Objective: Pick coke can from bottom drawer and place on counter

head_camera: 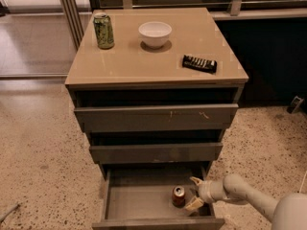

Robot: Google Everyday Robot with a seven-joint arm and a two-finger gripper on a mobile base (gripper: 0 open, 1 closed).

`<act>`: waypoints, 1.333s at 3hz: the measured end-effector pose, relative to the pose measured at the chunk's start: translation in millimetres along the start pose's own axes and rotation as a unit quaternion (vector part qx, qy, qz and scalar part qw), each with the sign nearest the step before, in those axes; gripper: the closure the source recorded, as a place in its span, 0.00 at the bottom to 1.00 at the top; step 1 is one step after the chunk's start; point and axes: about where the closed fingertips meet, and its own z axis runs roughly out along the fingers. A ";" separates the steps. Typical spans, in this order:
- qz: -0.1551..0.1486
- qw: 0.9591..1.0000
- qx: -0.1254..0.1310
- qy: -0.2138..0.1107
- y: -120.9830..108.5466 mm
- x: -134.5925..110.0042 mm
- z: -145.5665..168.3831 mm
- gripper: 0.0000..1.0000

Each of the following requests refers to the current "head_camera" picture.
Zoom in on bottom grey open drawer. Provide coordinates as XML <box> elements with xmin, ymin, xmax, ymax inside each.
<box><xmin>92</xmin><ymin>164</ymin><xmax>224</xmax><ymax>230</ymax></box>

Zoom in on black snack bar wrapper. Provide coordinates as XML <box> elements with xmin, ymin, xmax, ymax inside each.
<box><xmin>182</xmin><ymin>55</ymin><xmax>217</xmax><ymax>74</ymax></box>

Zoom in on small black floor device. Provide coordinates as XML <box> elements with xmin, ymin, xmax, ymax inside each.
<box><xmin>287</xmin><ymin>96</ymin><xmax>304</xmax><ymax>114</ymax></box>

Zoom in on top grey drawer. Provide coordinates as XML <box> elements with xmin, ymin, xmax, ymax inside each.
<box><xmin>75</xmin><ymin>103</ymin><xmax>238</xmax><ymax>132</ymax></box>

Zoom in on white cable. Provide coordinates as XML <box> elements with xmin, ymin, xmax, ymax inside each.
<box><xmin>298</xmin><ymin>170</ymin><xmax>307</xmax><ymax>194</ymax></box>

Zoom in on grey drawer cabinet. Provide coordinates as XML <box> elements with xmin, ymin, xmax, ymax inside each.
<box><xmin>64</xmin><ymin>7</ymin><xmax>249</xmax><ymax>230</ymax></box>

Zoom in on green soda can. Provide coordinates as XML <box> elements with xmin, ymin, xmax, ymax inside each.
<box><xmin>93</xmin><ymin>12</ymin><xmax>114</xmax><ymax>49</ymax></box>

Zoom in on white ceramic bowl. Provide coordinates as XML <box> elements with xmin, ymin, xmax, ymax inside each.
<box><xmin>138</xmin><ymin>21</ymin><xmax>172</xmax><ymax>48</ymax></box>

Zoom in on red coke can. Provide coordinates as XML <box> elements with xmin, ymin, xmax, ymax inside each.
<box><xmin>172</xmin><ymin>186</ymin><xmax>185</xmax><ymax>207</ymax></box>

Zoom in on grey metal rod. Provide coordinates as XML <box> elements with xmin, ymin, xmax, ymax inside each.
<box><xmin>0</xmin><ymin>203</ymin><xmax>20</xmax><ymax>223</ymax></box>

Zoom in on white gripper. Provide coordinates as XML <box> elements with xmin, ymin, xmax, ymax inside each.
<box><xmin>184</xmin><ymin>176</ymin><xmax>227</xmax><ymax>216</ymax></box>

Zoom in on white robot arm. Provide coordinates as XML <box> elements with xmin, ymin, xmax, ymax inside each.
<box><xmin>185</xmin><ymin>173</ymin><xmax>307</xmax><ymax>230</ymax></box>

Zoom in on middle grey drawer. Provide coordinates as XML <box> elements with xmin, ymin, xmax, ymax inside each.
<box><xmin>89</xmin><ymin>143</ymin><xmax>223</xmax><ymax>164</ymax></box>

